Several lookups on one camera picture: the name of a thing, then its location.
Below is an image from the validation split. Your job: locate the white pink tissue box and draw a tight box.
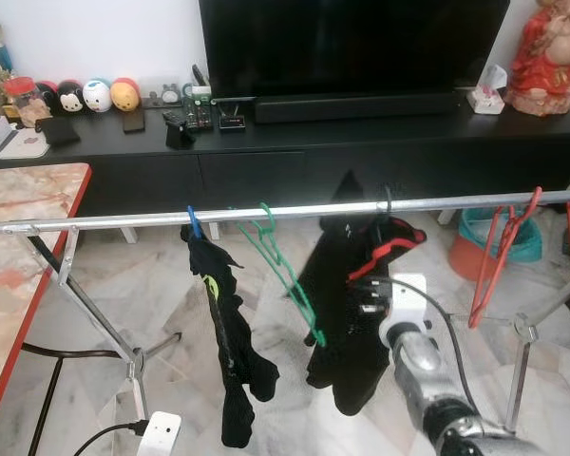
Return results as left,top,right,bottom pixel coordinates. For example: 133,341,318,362
467,65,507,116

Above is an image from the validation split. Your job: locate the navy jersey red stripe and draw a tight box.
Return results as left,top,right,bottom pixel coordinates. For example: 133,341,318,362
297,171,428,417

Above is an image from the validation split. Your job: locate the green remote holder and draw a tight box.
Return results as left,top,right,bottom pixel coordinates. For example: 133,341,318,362
180,65,216,132

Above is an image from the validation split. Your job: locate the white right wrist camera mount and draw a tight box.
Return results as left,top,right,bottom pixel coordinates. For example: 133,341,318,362
377,273,430,349

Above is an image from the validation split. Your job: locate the dark smartphone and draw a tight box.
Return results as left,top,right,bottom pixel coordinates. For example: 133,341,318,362
121,106,146,135

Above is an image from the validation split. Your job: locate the yellow round toy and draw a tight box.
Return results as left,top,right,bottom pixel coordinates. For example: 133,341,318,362
109,78,142,113

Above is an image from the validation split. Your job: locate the clear jar red lid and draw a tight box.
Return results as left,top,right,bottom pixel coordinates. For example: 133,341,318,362
4,76,42,127

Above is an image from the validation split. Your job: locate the blue plastic hanger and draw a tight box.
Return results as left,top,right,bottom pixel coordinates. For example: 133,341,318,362
187,204,204,240

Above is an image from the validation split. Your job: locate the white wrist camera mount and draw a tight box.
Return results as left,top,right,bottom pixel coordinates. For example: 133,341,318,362
137,410,182,456
377,273,430,349

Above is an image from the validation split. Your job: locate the black TV console cabinet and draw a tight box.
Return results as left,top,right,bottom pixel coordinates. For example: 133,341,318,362
0,95,570,224

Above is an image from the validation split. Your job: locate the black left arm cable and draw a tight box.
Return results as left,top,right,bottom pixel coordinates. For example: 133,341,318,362
72,420,151,456

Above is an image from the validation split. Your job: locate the black mouse round toy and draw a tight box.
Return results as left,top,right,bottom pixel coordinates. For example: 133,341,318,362
56,81,86,115

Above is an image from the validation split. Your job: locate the black garment green logo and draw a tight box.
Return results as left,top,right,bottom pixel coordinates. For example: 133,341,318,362
180,225,280,448

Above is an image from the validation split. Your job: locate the red robed figurine statue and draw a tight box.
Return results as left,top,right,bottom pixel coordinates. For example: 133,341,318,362
505,0,570,118

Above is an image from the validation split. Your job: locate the black flat screen television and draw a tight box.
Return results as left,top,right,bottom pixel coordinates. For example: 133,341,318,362
199,0,510,99

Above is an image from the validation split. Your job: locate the black wallet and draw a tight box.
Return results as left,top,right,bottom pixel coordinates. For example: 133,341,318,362
34,116,83,149

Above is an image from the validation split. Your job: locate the white round toy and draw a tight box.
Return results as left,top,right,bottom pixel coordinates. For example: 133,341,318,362
82,78,113,114

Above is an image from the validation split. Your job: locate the green plastic hanger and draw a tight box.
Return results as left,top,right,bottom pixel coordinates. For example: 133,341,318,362
230,202,327,348

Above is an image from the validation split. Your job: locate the red bin teal bag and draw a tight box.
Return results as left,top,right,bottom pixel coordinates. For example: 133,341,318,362
448,207,543,282

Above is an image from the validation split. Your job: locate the black phone stand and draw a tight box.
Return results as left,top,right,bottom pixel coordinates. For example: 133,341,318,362
161,109,197,150

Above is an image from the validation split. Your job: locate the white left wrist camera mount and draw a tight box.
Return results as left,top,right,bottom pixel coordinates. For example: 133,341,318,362
137,410,182,456

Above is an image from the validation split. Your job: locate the marble table red edge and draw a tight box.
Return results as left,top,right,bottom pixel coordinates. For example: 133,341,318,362
0,162,92,447

